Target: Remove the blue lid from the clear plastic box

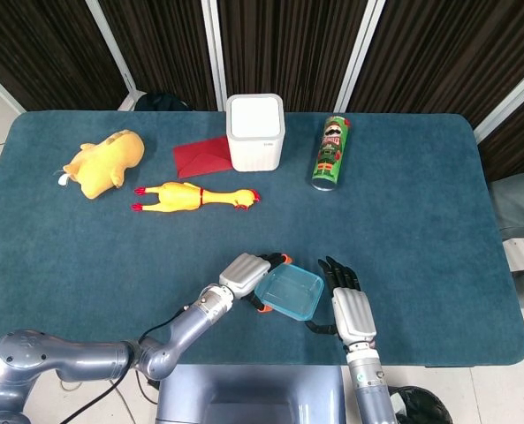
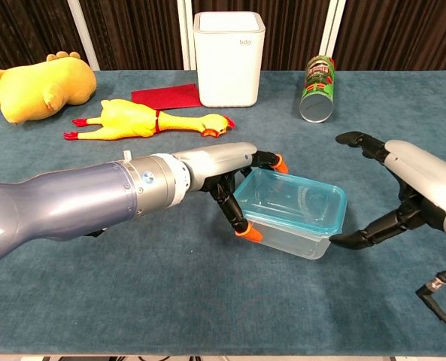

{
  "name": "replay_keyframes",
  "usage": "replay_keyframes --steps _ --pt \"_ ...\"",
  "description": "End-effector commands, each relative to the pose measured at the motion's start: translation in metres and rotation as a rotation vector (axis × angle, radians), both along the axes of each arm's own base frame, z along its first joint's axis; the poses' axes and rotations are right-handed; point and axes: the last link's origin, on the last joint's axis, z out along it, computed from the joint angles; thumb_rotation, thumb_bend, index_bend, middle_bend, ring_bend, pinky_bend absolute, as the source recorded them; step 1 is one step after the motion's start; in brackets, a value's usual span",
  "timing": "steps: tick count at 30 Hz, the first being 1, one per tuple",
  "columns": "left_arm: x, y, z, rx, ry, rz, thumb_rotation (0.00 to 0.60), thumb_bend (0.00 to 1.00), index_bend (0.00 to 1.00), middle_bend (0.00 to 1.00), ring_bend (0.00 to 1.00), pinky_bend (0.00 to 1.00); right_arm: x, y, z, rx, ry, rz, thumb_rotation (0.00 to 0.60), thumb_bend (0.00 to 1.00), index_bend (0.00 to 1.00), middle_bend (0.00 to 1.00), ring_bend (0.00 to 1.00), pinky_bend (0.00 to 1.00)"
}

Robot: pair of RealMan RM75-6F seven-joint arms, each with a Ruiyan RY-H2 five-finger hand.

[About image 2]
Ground dark slatted partition screen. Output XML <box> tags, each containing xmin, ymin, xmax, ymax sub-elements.
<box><xmin>0</xmin><ymin>0</ymin><xmax>446</xmax><ymax>72</ymax></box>

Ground white square bin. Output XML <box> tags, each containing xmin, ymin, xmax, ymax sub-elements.
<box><xmin>193</xmin><ymin>11</ymin><xmax>266</xmax><ymax>109</ymax></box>

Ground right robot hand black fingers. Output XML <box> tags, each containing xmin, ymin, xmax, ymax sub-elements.
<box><xmin>329</xmin><ymin>131</ymin><xmax>446</xmax><ymax>250</ymax></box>

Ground clear plastic container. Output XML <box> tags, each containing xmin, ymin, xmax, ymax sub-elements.
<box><xmin>241</xmin><ymin>168</ymin><xmax>344</xmax><ymax>261</ymax></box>

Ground red cloth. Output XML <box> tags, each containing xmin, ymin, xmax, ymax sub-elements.
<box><xmin>131</xmin><ymin>83</ymin><xmax>202</xmax><ymax>111</ymax></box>

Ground yellow plush toy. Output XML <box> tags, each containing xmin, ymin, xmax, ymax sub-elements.
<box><xmin>0</xmin><ymin>51</ymin><xmax>98</xmax><ymax>126</ymax></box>

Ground yellow rubber chicken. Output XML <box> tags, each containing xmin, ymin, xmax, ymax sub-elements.
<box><xmin>63</xmin><ymin>99</ymin><xmax>236</xmax><ymax>142</ymax></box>

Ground green Pringles can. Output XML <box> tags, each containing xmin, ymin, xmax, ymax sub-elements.
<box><xmin>299</xmin><ymin>55</ymin><xmax>337</xmax><ymax>124</ymax></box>

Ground teal felt table cloth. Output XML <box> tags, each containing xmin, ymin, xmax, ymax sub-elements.
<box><xmin>0</xmin><ymin>69</ymin><xmax>446</xmax><ymax>356</ymax></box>

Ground blue container lid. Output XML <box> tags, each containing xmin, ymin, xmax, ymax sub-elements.
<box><xmin>232</xmin><ymin>168</ymin><xmax>348</xmax><ymax>238</ymax></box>

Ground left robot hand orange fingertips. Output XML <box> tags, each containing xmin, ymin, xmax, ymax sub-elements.
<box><xmin>171</xmin><ymin>141</ymin><xmax>290</xmax><ymax>242</ymax></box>

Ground black hand cable with connector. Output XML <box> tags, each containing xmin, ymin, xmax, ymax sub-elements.
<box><xmin>415</xmin><ymin>258</ymin><xmax>446</xmax><ymax>340</ymax></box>

